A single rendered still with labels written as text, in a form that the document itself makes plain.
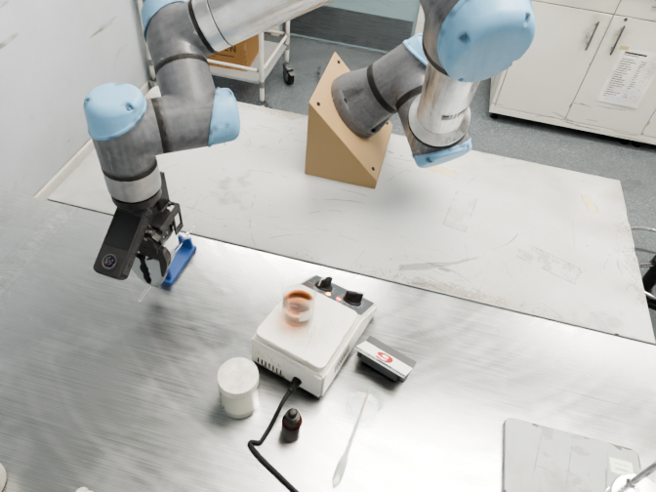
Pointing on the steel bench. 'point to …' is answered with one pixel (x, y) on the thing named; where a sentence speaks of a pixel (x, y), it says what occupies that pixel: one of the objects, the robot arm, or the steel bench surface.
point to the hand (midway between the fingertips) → (150, 283)
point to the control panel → (343, 298)
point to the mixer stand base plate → (560, 460)
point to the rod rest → (180, 261)
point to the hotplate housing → (283, 364)
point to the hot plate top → (316, 335)
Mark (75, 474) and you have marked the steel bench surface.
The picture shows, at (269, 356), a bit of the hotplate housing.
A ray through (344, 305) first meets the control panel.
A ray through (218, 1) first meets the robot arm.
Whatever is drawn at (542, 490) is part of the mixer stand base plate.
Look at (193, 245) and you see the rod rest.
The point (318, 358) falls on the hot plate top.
